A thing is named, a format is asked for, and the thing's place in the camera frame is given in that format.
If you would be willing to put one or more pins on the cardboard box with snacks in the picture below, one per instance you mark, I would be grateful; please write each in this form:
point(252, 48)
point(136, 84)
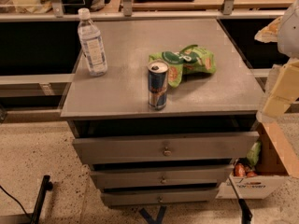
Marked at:
point(277, 162)

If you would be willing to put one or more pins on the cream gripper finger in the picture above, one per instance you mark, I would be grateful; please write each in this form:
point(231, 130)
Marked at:
point(284, 92)

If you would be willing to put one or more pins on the top grey drawer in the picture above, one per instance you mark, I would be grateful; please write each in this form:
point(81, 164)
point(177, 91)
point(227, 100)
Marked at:
point(176, 147)

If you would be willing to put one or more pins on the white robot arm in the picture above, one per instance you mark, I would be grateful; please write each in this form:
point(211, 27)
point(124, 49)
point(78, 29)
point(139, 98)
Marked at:
point(285, 31)

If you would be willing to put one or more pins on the grey drawer cabinet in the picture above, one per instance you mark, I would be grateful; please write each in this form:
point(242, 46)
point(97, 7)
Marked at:
point(166, 122)

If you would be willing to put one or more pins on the middle grey drawer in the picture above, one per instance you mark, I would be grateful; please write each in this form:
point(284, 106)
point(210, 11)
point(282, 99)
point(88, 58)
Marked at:
point(161, 177)

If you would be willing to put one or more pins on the green snack bag in box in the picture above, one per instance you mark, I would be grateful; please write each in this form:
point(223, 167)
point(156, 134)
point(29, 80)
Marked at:
point(253, 154)

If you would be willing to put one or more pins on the clear plastic water bottle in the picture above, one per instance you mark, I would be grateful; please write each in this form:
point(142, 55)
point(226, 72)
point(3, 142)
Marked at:
point(92, 44)

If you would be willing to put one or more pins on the grey drawer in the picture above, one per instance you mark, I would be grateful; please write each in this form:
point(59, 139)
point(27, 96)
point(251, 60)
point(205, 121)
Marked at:
point(176, 147)
point(159, 196)
point(161, 177)

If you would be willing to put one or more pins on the red bull can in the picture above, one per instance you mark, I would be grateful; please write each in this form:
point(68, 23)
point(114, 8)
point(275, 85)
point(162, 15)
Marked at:
point(157, 84)

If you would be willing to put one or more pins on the bottom grey drawer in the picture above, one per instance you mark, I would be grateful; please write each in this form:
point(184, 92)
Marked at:
point(159, 196)

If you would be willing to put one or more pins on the black stand leg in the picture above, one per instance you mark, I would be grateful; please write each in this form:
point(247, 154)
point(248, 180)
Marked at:
point(46, 185)

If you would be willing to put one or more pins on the green chip bag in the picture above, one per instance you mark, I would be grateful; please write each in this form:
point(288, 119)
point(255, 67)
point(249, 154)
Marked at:
point(190, 60)

